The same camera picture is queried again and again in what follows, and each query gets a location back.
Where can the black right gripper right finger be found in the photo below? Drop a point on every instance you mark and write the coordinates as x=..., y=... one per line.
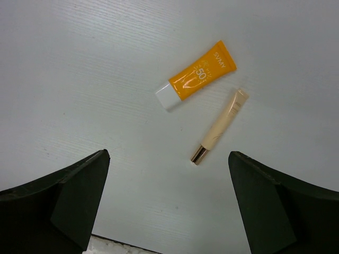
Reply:
x=280, y=213

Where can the beige foundation tube gold cap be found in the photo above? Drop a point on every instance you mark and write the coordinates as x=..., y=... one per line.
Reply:
x=223, y=121

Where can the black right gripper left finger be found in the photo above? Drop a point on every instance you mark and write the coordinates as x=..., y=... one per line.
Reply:
x=54, y=213

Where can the orange sunscreen tube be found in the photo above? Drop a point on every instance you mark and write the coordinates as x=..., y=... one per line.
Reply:
x=214, y=64

